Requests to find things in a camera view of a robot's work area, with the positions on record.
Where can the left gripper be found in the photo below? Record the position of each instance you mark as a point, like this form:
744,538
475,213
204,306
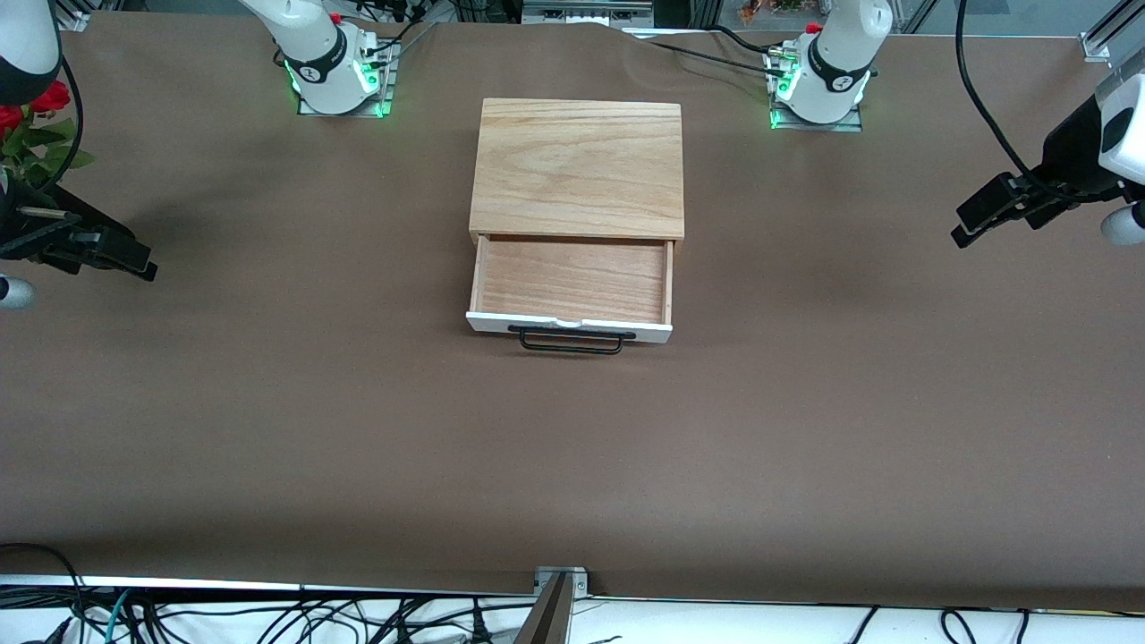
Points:
1071,155

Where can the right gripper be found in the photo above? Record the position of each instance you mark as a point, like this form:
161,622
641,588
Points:
36,231

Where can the wooden drawer with white front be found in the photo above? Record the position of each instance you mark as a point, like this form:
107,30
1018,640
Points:
572,277

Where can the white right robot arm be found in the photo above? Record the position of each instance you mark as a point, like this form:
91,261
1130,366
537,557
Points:
322,54

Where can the red rose bouquet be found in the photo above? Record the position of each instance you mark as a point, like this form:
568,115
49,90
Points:
49,97

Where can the brown table cover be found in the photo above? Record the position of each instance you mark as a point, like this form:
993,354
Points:
268,429

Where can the light wooden cabinet box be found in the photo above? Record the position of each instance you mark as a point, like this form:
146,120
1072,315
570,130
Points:
577,170

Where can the grey power strip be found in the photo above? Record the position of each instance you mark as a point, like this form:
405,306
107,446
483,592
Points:
586,12

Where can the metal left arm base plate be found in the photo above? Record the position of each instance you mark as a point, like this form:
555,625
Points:
850,123

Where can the aluminium frame profile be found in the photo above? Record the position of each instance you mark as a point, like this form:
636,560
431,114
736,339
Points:
1109,31
76,16

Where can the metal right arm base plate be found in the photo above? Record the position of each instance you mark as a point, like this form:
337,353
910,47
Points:
380,98

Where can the dark camera mount bar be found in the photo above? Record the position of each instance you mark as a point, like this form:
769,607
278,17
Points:
547,617

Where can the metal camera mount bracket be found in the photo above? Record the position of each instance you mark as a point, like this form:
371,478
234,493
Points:
577,581

